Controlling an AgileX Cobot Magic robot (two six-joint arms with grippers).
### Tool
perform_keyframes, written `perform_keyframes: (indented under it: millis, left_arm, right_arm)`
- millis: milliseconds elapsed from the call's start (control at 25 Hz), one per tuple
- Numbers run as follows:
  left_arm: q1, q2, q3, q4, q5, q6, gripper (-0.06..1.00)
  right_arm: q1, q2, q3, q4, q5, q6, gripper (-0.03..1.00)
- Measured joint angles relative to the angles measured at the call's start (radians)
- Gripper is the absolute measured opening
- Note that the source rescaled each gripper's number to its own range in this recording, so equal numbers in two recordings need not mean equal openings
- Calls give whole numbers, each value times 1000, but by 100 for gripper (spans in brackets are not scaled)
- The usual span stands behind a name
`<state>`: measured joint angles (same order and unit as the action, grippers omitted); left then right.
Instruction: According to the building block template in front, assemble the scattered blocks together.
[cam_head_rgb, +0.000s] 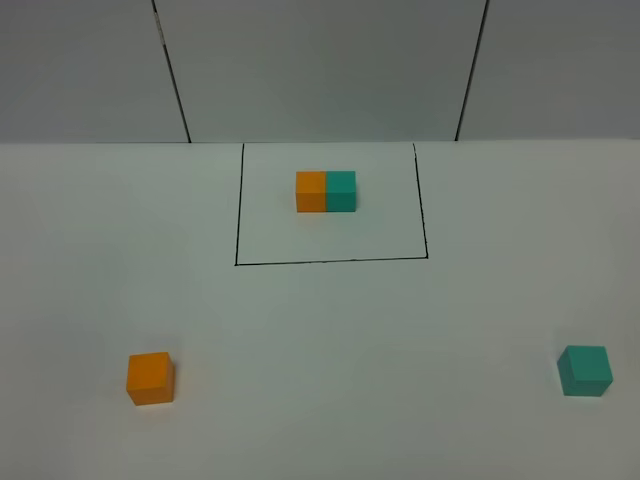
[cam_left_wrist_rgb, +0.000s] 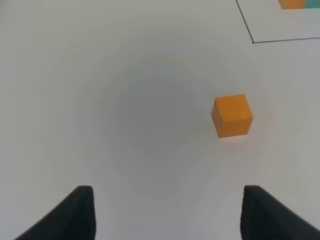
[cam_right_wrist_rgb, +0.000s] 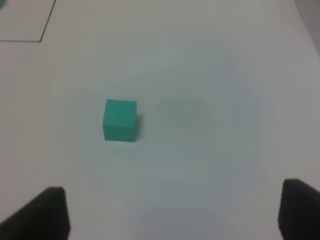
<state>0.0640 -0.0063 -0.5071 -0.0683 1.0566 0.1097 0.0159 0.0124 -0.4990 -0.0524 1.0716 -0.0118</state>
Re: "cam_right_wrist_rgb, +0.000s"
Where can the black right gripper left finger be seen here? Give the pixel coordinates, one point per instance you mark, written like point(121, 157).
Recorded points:
point(45, 217)

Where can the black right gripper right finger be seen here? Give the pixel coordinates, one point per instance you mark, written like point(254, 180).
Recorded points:
point(299, 211)

